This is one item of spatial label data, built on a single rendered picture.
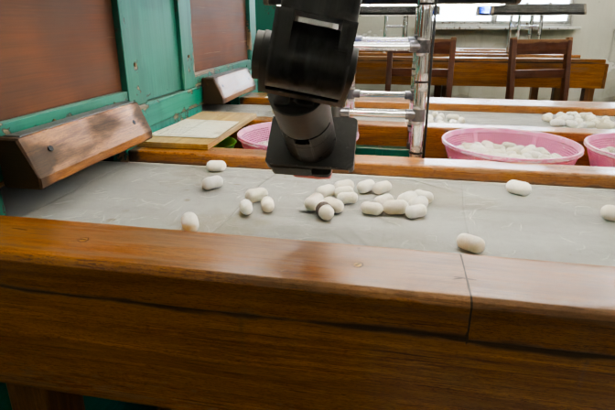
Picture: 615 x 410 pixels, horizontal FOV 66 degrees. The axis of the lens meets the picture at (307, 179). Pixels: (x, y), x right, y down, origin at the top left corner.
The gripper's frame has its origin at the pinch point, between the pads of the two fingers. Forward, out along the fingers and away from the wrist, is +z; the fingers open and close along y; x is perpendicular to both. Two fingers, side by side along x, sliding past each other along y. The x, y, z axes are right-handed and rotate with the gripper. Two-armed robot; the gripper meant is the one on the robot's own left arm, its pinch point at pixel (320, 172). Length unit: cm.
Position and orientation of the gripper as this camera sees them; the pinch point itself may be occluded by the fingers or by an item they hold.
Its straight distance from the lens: 63.0
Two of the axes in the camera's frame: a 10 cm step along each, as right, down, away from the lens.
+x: -1.3, 9.2, -3.7
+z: 1.4, 3.9, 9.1
